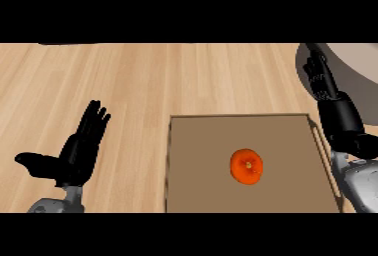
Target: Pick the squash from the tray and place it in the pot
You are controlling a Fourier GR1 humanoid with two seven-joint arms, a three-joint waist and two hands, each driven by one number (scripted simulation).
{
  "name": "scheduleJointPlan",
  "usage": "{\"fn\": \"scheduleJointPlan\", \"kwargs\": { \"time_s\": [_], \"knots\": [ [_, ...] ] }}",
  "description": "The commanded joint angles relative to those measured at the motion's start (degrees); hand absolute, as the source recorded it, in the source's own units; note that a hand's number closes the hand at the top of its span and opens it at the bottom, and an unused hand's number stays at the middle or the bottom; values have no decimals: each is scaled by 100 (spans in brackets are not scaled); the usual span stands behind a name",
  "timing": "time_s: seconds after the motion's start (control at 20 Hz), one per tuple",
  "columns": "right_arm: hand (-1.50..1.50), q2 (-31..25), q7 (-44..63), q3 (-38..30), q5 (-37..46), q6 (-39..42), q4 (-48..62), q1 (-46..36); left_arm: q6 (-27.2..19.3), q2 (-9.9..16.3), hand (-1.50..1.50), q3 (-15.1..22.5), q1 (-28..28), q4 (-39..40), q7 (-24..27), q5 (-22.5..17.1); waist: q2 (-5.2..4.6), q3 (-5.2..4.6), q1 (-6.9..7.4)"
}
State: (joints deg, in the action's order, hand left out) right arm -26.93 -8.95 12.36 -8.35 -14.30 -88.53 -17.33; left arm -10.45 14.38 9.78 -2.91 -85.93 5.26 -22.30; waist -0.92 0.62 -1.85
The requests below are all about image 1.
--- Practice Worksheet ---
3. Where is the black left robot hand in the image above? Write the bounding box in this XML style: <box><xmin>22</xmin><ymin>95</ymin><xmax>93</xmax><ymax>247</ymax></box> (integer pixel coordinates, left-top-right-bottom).
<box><xmin>13</xmin><ymin>99</ymin><xmax>112</xmax><ymax>189</ymax></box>

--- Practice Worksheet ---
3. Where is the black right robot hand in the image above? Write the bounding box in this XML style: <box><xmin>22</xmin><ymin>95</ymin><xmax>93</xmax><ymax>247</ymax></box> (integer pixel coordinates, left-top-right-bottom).
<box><xmin>301</xmin><ymin>43</ymin><xmax>378</xmax><ymax>160</ymax></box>

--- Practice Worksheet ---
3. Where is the orange squash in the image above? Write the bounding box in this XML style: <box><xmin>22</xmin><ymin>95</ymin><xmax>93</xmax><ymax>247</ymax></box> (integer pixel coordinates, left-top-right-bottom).
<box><xmin>229</xmin><ymin>148</ymin><xmax>264</xmax><ymax>186</ymax></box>

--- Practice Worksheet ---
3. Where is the brown wooden tray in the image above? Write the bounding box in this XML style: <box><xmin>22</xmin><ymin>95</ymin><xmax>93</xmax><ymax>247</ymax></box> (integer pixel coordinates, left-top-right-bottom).
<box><xmin>164</xmin><ymin>113</ymin><xmax>343</xmax><ymax>214</ymax></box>

